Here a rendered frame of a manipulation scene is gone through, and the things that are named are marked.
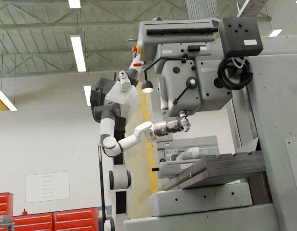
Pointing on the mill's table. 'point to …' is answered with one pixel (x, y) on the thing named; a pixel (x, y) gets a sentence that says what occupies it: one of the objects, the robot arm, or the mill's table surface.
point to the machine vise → (176, 166)
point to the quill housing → (174, 84)
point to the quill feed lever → (191, 82)
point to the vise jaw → (185, 156)
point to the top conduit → (182, 30)
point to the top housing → (146, 43)
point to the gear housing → (163, 47)
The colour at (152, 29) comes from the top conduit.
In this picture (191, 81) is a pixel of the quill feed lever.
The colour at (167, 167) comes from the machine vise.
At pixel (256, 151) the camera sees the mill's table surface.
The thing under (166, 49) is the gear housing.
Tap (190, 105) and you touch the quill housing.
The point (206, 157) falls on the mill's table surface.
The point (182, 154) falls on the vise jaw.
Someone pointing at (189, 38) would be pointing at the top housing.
